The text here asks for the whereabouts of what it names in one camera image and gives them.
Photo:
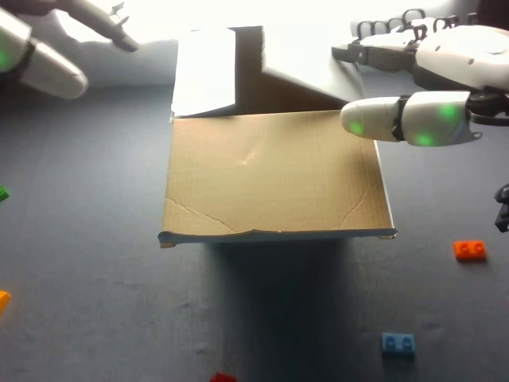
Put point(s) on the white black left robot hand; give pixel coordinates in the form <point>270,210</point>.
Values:
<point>51,71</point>

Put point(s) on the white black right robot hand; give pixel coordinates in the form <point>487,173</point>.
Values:
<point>457,59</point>

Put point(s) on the cardboard box white outside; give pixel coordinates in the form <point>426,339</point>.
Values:
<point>274,171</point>

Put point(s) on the green toy brick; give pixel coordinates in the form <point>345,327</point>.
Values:
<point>3,195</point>

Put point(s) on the grey table cloth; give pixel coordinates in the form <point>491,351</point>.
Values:
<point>99,238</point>

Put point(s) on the orange toy brick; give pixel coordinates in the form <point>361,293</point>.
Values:
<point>470,250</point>

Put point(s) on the yellow toy brick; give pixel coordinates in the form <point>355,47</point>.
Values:
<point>4,300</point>

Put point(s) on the light blue toy brick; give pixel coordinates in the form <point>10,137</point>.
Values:
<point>397,344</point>

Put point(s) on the red toy brick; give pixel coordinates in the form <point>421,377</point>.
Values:
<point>222,378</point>

